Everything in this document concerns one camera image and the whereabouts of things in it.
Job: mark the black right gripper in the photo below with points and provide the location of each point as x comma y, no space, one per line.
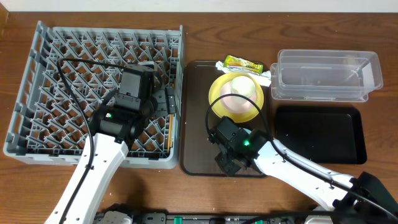
222,162

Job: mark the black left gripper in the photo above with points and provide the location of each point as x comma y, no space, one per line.
170,100

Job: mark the wooden chopstick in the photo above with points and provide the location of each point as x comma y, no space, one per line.
169,143

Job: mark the cream cup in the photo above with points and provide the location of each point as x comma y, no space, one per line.
243,85

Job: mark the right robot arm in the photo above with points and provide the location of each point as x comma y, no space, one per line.
344,198

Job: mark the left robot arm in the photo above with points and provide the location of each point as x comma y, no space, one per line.
113,128

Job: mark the grey dishwasher rack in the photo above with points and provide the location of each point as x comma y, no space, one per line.
68,73

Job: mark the black waste tray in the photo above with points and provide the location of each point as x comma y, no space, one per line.
322,134

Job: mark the brown serving tray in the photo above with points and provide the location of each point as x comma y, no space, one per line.
197,154

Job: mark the yellow plate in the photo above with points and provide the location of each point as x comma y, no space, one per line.
221,111

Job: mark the green yellow snack wrapper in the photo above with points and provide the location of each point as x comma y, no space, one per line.
240,64

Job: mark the clear plastic bin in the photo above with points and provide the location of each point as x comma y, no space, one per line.
325,75

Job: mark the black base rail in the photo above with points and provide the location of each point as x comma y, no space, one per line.
148,215

